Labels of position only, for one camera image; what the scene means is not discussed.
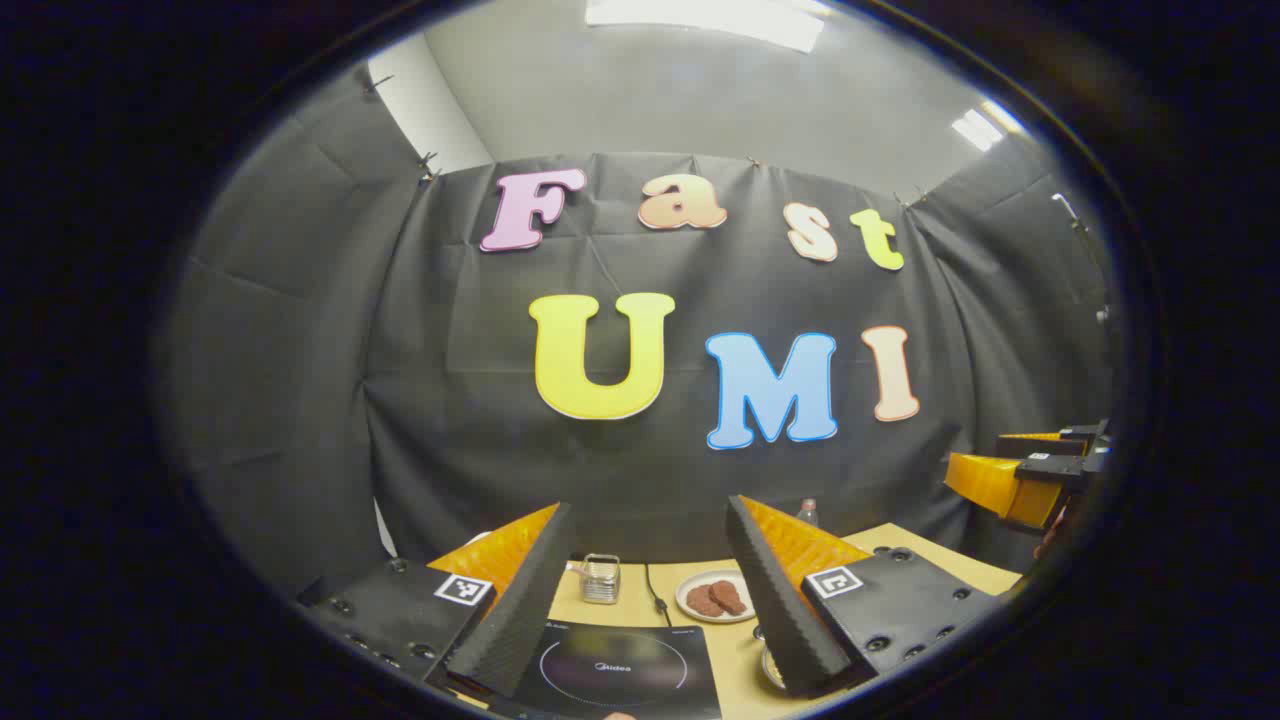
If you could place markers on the clear plastic bottle red label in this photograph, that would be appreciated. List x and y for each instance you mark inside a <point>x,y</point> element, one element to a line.
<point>807,514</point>

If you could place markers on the small ceiling light panel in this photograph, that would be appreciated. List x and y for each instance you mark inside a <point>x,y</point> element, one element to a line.
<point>977,128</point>

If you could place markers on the brown meat patty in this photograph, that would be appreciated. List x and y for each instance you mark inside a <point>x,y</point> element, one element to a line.
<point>702,600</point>
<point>730,596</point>

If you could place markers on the white plate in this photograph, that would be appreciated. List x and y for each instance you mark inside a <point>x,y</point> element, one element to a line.
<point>690,605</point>

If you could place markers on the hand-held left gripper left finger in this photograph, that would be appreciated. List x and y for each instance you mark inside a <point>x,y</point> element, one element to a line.
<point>510,620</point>

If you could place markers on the black backdrop cloth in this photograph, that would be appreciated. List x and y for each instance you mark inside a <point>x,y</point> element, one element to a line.
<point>400,400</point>

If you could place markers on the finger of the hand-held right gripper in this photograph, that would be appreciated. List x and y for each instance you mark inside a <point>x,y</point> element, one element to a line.
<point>1050,444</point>
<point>1000,485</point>

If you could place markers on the black induction cooktop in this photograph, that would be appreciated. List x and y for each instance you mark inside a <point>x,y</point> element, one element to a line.
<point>620,670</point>

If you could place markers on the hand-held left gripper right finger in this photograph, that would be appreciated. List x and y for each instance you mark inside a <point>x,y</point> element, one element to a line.
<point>785,620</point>

